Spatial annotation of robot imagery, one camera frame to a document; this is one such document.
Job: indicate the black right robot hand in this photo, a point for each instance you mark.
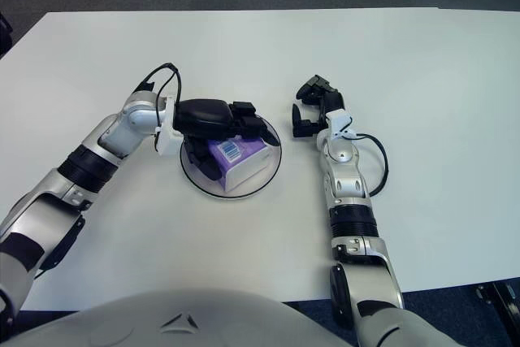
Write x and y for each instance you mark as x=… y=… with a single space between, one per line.
x=331 y=101

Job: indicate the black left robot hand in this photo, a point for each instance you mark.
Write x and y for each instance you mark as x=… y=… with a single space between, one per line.
x=203 y=115

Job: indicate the purple tissue paper pack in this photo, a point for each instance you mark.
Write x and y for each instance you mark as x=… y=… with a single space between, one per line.
x=243 y=160

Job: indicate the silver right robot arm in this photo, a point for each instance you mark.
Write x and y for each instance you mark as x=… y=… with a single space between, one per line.
x=345 y=180

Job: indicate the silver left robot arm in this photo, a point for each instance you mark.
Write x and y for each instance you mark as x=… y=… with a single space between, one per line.
x=101 y=140

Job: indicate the white plate with black rim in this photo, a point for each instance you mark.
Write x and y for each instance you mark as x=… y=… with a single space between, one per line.
x=264 y=176

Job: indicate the silver robot torso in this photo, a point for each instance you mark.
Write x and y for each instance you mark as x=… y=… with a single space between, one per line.
x=183 y=318

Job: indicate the black table leg base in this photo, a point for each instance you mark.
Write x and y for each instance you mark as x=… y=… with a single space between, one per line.
x=503 y=302

